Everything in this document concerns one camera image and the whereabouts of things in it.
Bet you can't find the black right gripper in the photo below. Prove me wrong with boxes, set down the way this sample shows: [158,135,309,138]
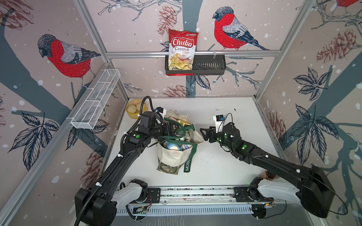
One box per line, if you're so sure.
[199,126,234,153]

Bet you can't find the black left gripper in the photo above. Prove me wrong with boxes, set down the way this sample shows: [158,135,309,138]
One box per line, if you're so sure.
[148,121,180,139]

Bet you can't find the canvas tote bag green handles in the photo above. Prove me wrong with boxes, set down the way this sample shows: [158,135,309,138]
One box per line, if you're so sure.
[157,110,204,175]

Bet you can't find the yellow sharpener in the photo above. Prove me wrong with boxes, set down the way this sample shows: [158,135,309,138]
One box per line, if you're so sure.
[177,119,192,127]

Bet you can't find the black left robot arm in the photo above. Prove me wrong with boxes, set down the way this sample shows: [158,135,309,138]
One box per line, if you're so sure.
[74,104,172,226]

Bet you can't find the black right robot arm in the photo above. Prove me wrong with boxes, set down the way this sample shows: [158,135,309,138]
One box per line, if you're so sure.
[200,122,337,218]

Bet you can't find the pink face sharpener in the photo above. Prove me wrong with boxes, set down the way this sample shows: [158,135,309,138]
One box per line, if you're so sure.
[180,144,193,151]

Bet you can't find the yellow wooden bamboo steamer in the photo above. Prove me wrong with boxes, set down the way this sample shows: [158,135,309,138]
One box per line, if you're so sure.
[125,99,142,120]

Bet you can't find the left steamed bun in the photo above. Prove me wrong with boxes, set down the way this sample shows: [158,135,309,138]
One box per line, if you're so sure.
[126,105,138,114]

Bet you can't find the brown spice jar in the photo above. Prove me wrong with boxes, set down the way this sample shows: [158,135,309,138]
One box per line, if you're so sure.
[260,171,276,181]

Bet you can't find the red cassava chips bag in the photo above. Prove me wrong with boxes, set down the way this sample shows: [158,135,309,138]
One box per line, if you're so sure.
[166,29,198,76]

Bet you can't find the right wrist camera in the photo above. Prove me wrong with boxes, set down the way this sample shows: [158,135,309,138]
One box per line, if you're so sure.
[213,115,225,133]

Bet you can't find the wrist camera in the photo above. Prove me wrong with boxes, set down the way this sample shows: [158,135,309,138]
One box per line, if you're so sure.
[213,115,225,133]
[155,107,167,117]

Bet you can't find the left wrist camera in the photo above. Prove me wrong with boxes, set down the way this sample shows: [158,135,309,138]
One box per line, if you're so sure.
[155,107,167,117]

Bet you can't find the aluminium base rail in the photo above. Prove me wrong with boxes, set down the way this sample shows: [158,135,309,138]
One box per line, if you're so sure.
[117,185,287,220]

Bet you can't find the black wall basket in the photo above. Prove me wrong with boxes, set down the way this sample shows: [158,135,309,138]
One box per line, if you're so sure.
[165,55,226,76]

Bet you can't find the white wire mesh basket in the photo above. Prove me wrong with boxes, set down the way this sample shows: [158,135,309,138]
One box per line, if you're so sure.
[71,69,120,130]

